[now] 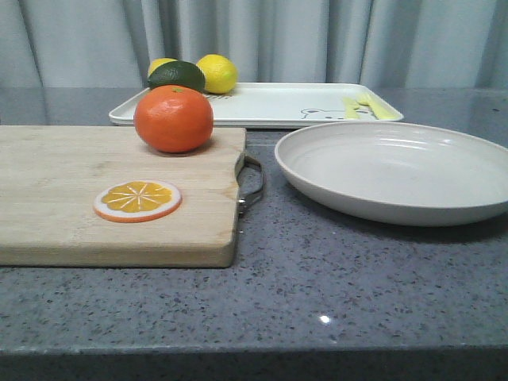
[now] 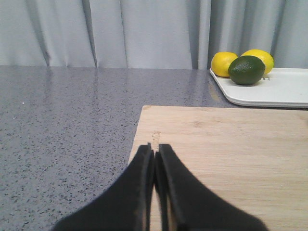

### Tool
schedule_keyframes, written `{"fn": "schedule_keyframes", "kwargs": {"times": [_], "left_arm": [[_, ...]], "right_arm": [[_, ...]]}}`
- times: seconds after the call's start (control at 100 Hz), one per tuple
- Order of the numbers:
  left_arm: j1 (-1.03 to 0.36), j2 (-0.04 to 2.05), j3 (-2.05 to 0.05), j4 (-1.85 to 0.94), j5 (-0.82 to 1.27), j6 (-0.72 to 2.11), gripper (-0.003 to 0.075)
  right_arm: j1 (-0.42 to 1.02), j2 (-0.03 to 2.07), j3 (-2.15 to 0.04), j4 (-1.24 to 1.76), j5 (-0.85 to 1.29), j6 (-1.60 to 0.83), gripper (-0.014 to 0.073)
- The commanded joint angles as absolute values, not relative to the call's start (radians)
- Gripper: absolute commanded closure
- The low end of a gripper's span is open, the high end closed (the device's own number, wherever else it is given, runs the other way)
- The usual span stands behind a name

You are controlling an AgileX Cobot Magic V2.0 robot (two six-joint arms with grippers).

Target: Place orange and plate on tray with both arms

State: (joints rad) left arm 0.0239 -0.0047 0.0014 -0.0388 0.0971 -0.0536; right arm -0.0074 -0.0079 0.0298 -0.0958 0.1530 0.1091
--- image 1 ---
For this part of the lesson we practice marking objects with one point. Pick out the orange tangerine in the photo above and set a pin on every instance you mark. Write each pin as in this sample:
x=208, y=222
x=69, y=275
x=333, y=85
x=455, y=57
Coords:
x=174, y=119

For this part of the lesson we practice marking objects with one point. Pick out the wooden cutting board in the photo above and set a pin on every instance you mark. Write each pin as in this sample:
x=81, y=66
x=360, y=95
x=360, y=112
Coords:
x=51, y=175

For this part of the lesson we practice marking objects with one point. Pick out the yellow lemon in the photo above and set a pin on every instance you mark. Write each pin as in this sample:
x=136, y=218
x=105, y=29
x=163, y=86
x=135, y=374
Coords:
x=220, y=73
x=156, y=63

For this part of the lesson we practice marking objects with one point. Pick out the yellow plastic fork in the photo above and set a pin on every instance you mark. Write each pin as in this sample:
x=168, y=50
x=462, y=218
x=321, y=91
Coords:
x=380, y=111

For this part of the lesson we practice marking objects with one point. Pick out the orange slice toy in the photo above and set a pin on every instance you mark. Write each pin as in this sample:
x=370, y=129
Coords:
x=137, y=201

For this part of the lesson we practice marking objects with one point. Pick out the yellow plastic knife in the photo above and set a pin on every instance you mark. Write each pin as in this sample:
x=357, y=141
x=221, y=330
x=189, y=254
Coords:
x=350, y=108

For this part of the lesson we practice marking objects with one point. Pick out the green lime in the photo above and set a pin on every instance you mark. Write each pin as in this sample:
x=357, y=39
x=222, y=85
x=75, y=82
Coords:
x=180, y=73

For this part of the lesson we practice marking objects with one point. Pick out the white bear-print tray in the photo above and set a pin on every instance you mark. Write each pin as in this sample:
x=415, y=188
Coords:
x=289, y=105

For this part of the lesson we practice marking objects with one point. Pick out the beige round plate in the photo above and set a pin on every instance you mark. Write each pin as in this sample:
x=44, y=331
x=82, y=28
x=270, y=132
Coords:
x=398, y=173

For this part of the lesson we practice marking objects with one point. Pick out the right yellow lemon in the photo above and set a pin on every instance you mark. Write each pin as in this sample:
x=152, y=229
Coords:
x=220, y=73

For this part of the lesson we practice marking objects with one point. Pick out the left yellow lemon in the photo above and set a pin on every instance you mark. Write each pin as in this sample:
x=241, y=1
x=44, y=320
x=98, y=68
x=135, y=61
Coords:
x=156, y=63

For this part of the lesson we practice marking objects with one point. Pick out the grey curtain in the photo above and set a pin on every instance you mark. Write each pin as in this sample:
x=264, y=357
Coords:
x=411, y=44

